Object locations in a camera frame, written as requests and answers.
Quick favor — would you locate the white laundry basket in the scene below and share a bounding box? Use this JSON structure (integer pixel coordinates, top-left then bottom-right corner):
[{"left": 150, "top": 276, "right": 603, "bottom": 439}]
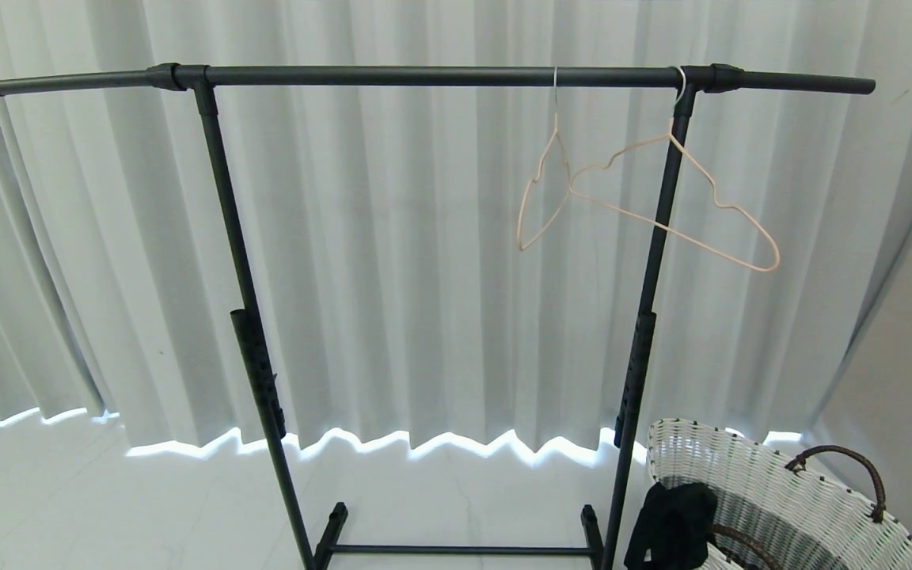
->
[{"left": 646, "top": 418, "right": 912, "bottom": 570}]

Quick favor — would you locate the black clothes rack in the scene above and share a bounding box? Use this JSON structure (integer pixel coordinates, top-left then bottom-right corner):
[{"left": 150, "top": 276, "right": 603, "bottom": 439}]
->
[{"left": 0, "top": 62, "right": 876, "bottom": 570}]

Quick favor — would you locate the black garment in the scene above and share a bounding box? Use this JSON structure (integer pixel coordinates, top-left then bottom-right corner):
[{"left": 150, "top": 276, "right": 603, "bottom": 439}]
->
[{"left": 624, "top": 481, "right": 720, "bottom": 570}]

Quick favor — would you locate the pink clothes hanger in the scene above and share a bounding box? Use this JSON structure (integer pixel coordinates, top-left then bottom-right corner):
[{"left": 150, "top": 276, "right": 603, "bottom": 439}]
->
[
  {"left": 568, "top": 67, "right": 781, "bottom": 273},
  {"left": 516, "top": 66, "right": 573, "bottom": 253}
]

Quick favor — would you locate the white curtain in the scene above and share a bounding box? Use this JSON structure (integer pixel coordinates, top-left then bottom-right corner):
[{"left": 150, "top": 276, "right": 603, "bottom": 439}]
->
[{"left": 0, "top": 0, "right": 912, "bottom": 468}]

